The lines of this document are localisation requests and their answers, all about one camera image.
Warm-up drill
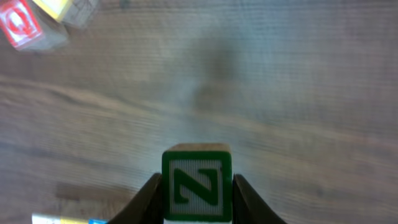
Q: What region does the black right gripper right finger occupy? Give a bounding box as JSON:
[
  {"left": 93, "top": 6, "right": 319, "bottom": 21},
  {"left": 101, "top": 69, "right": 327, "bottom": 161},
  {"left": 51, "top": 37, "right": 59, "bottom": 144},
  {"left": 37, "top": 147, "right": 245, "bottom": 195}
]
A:
[{"left": 232, "top": 174, "right": 287, "bottom": 224}]

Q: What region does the plain white wooden block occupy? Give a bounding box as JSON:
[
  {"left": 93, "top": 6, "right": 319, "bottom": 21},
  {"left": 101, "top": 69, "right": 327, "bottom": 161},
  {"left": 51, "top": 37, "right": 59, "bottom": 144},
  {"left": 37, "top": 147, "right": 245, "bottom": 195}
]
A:
[{"left": 32, "top": 213, "right": 61, "bottom": 224}]

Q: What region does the yellow K block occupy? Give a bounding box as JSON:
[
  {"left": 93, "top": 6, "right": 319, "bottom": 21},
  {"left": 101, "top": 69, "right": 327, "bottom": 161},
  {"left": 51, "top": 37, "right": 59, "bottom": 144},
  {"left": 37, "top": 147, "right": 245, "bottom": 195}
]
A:
[{"left": 60, "top": 217, "right": 89, "bottom": 224}]

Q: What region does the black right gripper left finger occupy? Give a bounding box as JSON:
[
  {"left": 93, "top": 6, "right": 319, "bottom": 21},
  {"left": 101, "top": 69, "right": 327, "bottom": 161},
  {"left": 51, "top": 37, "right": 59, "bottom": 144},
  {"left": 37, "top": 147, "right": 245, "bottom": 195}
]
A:
[{"left": 107, "top": 173, "right": 163, "bottom": 224}]

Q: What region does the blue P block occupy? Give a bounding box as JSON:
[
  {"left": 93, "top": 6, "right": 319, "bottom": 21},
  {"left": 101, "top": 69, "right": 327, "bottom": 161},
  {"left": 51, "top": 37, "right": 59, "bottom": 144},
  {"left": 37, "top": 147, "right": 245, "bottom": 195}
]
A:
[{"left": 88, "top": 218, "right": 108, "bottom": 224}]

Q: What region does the yellow block near Q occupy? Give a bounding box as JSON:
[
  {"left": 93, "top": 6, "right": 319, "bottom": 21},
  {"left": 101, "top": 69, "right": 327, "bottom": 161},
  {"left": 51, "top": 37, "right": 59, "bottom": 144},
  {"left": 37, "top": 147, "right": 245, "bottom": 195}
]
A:
[{"left": 30, "top": 0, "right": 101, "bottom": 29}]

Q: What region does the red Q block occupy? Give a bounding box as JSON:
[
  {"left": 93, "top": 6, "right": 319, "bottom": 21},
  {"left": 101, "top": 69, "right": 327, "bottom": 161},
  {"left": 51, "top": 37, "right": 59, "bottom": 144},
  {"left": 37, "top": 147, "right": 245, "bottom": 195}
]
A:
[{"left": 1, "top": 0, "right": 69, "bottom": 52}]

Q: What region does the green N block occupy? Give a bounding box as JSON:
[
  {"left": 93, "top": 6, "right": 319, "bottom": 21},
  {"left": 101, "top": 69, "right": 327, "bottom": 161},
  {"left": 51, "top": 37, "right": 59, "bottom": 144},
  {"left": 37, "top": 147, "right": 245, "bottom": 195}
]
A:
[{"left": 162, "top": 143, "right": 233, "bottom": 222}]

